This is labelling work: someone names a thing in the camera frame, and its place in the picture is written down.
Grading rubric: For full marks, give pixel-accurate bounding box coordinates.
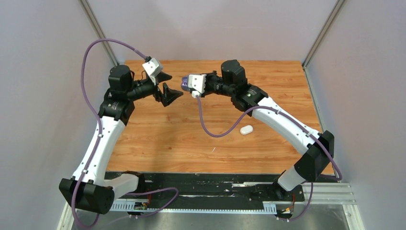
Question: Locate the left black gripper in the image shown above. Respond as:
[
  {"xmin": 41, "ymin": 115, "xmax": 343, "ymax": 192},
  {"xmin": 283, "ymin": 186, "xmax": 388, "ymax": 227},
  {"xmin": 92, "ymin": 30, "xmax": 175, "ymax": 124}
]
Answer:
[{"xmin": 126, "ymin": 71, "xmax": 182, "ymax": 106}]

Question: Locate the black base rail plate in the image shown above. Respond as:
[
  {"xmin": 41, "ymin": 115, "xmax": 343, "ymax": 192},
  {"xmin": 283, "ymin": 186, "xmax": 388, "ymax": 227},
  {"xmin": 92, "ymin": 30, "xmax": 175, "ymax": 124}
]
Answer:
[{"xmin": 109, "ymin": 172, "xmax": 305, "ymax": 210}]

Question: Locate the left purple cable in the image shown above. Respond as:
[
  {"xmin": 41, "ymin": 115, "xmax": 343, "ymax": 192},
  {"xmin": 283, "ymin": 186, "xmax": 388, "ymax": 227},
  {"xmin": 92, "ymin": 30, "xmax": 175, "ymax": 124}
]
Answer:
[{"xmin": 70, "ymin": 38, "xmax": 179, "ymax": 230}]

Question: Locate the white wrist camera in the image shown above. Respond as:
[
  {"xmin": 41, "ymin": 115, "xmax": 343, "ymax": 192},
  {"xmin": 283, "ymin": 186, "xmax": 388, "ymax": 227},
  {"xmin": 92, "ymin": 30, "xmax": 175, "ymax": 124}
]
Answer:
[
  {"xmin": 142, "ymin": 56, "xmax": 163, "ymax": 85},
  {"xmin": 187, "ymin": 74, "xmax": 207, "ymax": 98}
]

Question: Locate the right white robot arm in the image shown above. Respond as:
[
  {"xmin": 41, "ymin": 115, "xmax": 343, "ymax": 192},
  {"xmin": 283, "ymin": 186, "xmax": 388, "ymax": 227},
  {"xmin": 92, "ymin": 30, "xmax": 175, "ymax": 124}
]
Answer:
[{"xmin": 201, "ymin": 59, "xmax": 335, "ymax": 200}]

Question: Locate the left aluminium frame post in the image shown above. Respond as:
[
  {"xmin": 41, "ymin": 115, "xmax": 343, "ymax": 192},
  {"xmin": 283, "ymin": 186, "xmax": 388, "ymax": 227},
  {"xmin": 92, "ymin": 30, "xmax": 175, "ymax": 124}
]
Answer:
[{"xmin": 78, "ymin": 0, "xmax": 119, "ymax": 66}]

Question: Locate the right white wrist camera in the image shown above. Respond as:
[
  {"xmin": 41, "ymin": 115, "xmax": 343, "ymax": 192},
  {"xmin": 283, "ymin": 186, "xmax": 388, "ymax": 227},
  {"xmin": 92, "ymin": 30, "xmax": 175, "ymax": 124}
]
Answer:
[{"xmin": 187, "ymin": 74, "xmax": 207, "ymax": 98}]

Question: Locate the aluminium frame post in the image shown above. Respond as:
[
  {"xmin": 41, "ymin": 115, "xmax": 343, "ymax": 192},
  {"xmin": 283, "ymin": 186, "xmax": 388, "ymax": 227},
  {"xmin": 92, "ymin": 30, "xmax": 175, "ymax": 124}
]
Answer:
[
  {"xmin": 78, "ymin": 0, "xmax": 119, "ymax": 66},
  {"xmin": 302, "ymin": 0, "xmax": 347, "ymax": 75}
]

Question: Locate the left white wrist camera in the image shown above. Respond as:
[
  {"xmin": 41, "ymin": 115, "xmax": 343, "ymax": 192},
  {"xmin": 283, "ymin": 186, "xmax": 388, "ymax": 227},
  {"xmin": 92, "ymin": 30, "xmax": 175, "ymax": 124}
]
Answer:
[{"xmin": 142, "ymin": 56, "xmax": 163, "ymax": 85}]

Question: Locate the right aluminium frame post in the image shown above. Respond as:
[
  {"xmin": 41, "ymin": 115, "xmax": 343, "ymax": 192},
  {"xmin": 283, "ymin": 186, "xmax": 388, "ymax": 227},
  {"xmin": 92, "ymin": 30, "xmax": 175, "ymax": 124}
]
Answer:
[{"xmin": 302, "ymin": 0, "xmax": 347, "ymax": 75}]

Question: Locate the white earbud charging case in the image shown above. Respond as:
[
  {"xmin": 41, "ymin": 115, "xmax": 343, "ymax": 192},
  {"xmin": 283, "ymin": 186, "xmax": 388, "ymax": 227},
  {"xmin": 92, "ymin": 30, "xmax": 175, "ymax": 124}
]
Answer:
[{"xmin": 239, "ymin": 125, "xmax": 254, "ymax": 135}]

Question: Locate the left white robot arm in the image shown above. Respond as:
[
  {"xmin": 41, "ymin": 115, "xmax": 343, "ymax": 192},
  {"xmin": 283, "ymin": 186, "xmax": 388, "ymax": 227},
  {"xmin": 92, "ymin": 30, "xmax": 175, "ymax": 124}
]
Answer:
[{"xmin": 59, "ymin": 61, "xmax": 183, "ymax": 214}]

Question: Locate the blue-grey earbud case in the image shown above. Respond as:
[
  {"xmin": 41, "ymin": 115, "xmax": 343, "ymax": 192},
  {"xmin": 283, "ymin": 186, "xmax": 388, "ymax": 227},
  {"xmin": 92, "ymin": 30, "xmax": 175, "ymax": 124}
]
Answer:
[{"xmin": 180, "ymin": 76, "xmax": 190, "ymax": 91}]

